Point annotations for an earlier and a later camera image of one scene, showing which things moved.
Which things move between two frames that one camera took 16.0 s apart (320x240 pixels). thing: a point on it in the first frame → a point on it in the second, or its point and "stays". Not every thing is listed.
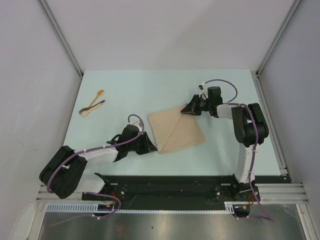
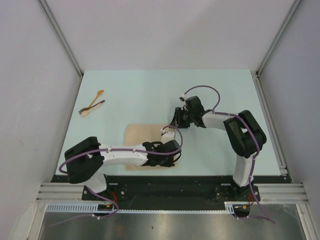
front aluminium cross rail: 270,193 stays
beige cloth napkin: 174,130 → 140,133
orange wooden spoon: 99,93 stays
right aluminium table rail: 269,123 stays
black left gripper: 150,147 → 169,163
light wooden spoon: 85,113 stays
